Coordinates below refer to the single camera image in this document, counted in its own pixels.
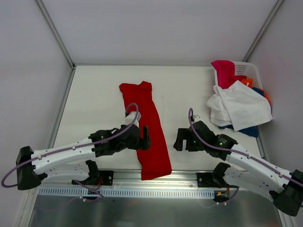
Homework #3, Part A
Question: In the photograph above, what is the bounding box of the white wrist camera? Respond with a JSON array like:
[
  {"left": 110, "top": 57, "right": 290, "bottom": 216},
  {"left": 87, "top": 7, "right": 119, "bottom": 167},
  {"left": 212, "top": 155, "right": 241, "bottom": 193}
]
[
  {"left": 192, "top": 115, "right": 201, "bottom": 122},
  {"left": 125, "top": 111, "right": 141, "bottom": 127}
]

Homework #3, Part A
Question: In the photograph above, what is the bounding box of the red t shirt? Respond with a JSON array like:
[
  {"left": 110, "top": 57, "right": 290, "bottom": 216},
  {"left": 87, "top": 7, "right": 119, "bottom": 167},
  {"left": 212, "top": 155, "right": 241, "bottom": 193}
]
[{"left": 119, "top": 81, "right": 172, "bottom": 181}]

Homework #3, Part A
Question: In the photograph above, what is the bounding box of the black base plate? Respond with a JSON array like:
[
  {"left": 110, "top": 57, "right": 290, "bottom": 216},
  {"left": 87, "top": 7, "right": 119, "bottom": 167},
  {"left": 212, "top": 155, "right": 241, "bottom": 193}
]
[
  {"left": 196, "top": 172, "right": 238, "bottom": 188},
  {"left": 78, "top": 170, "right": 114, "bottom": 186}
]

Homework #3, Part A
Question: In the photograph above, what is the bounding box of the left aluminium frame bar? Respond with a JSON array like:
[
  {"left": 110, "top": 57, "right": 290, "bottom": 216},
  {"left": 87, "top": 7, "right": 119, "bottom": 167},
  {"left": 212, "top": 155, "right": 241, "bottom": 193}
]
[{"left": 46, "top": 66, "right": 76, "bottom": 148}]

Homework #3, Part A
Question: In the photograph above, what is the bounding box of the white plastic basket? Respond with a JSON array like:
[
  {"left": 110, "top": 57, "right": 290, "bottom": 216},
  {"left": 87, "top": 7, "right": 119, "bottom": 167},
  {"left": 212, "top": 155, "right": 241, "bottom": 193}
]
[{"left": 214, "top": 61, "right": 263, "bottom": 89}]

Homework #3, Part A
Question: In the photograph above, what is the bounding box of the white t shirt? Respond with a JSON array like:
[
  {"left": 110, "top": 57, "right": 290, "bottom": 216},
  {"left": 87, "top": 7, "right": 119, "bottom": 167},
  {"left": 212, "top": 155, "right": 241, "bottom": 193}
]
[{"left": 206, "top": 81, "right": 273, "bottom": 131}]

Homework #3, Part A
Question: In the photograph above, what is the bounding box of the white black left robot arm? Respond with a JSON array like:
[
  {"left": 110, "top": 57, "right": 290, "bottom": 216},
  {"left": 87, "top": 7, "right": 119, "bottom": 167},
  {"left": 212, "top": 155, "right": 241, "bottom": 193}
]
[{"left": 16, "top": 124, "right": 152, "bottom": 191}]

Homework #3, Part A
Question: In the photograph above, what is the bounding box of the left aluminium frame post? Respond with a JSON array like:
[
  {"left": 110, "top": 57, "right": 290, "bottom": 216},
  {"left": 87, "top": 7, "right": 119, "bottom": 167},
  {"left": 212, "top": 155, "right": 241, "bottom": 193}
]
[{"left": 34, "top": 0, "right": 75, "bottom": 70}]

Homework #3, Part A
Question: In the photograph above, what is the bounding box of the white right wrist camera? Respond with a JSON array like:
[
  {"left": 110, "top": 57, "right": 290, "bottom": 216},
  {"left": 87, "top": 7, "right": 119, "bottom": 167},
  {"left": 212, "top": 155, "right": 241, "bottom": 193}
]
[{"left": 192, "top": 115, "right": 201, "bottom": 122}]

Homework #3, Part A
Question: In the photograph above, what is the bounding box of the orange t shirt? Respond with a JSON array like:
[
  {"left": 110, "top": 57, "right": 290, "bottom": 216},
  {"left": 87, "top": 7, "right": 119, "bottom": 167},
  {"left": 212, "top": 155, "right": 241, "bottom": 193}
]
[{"left": 241, "top": 78, "right": 270, "bottom": 103}]

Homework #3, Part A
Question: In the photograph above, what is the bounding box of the aluminium mounting rail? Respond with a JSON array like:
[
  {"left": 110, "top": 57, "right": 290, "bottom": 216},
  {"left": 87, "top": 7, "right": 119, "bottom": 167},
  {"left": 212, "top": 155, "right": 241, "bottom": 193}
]
[{"left": 94, "top": 169, "right": 284, "bottom": 191}]

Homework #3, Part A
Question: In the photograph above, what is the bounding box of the aluminium frame bar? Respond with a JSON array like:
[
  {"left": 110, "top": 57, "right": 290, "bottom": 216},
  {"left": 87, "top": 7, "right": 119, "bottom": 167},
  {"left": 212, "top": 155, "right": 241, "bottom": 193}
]
[
  {"left": 46, "top": 66, "right": 76, "bottom": 148},
  {"left": 74, "top": 62, "right": 212, "bottom": 67}
]

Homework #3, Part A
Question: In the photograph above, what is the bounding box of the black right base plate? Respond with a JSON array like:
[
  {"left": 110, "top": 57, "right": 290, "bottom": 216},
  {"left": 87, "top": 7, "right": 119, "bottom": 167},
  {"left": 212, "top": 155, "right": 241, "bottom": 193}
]
[{"left": 196, "top": 172, "right": 238, "bottom": 188}]

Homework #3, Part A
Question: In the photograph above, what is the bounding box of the aluminium frame post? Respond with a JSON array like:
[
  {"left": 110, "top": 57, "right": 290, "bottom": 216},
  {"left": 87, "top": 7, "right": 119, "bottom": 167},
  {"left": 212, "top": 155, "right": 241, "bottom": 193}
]
[
  {"left": 242, "top": 0, "right": 285, "bottom": 62},
  {"left": 34, "top": 0, "right": 75, "bottom": 70}
]

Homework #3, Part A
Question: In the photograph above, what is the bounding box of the rear aluminium frame bar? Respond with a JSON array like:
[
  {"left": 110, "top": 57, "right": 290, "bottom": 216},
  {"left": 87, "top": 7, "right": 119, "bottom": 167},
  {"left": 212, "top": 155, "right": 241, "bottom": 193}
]
[{"left": 74, "top": 62, "right": 212, "bottom": 67}]

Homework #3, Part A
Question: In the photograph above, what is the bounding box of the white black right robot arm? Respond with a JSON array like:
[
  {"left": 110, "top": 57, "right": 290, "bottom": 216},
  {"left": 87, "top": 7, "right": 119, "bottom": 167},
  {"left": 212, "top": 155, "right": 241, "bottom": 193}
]
[{"left": 173, "top": 121, "right": 303, "bottom": 217}]

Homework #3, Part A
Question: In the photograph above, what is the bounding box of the magenta t shirt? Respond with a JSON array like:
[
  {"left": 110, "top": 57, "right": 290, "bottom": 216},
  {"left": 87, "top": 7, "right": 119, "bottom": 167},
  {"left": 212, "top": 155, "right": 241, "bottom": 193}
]
[{"left": 211, "top": 60, "right": 247, "bottom": 89}]

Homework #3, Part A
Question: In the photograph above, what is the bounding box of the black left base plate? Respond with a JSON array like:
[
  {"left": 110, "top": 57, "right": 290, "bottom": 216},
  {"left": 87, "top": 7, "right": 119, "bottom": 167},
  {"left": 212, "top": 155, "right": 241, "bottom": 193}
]
[{"left": 78, "top": 170, "right": 114, "bottom": 186}]

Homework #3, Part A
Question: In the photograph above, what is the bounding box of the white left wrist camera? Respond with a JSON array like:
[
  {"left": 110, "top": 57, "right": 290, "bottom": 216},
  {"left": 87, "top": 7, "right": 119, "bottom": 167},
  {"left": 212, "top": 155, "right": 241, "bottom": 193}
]
[{"left": 125, "top": 111, "right": 141, "bottom": 127}]

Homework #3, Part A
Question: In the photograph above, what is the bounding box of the right aluminium frame post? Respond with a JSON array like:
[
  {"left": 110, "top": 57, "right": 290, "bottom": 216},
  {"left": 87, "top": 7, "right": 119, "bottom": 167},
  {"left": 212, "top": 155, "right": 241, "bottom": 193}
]
[{"left": 242, "top": 0, "right": 285, "bottom": 62}]

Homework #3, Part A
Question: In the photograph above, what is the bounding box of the white slotted cable duct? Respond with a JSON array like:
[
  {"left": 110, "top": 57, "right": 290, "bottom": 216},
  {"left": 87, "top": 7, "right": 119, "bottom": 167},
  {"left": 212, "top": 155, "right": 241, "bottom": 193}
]
[{"left": 38, "top": 186, "right": 215, "bottom": 200}]

